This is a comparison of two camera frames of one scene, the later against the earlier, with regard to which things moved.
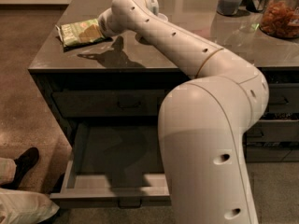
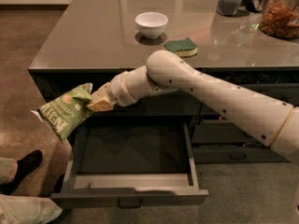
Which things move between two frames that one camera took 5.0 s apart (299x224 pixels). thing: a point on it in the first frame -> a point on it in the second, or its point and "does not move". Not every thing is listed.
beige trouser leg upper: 7,170 does not move
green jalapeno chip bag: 81,34 -> 66,113
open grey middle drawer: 114,163 does not move
